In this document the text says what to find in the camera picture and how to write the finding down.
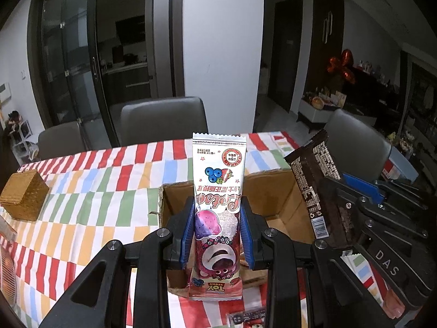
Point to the pink ice cream snack packet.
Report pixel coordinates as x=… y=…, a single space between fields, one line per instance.
x=218 y=177

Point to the dark sideboard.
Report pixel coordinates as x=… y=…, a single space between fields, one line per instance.
x=382 y=95

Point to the black range hood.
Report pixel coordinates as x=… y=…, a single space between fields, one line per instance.
x=131 y=30

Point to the grey chair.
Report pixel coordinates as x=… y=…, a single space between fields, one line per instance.
x=61 y=140
x=164 y=119
x=355 y=133

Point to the dark plush toy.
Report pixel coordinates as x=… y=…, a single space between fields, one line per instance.
x=13 y=116

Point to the glass sliding door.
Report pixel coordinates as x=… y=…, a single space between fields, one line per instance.
x=68 y=58

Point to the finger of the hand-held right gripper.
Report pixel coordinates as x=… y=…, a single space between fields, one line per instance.
x=341 y=194
x=363 y=186

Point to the white shelf rack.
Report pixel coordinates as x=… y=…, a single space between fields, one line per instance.
x=24 y=143

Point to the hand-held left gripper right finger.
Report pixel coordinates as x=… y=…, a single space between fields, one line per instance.
x=246 y=242

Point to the dark wardrobe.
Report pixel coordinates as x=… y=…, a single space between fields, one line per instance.
x=327 y=41

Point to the dark interior door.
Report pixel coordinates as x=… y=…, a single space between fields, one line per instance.
x=285 y=54

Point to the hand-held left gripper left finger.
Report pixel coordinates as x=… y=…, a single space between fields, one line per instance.
x=186 y=237

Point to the person's right hand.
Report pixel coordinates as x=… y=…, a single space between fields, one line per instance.
x=392 y=303

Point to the black snack packet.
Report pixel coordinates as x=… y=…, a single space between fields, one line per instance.
x=244 y=318

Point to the cardboard box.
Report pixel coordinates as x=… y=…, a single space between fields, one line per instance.
x=266 y=198

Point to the white wall intercom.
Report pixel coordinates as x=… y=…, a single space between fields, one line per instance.
x=4 y=93

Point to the brown snack packet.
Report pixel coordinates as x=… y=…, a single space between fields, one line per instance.
x=307 y=170

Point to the red foil balloon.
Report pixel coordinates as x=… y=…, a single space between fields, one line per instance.
x=341 y=66

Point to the woven wicker box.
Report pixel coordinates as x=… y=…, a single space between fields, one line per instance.
x=24 y=194

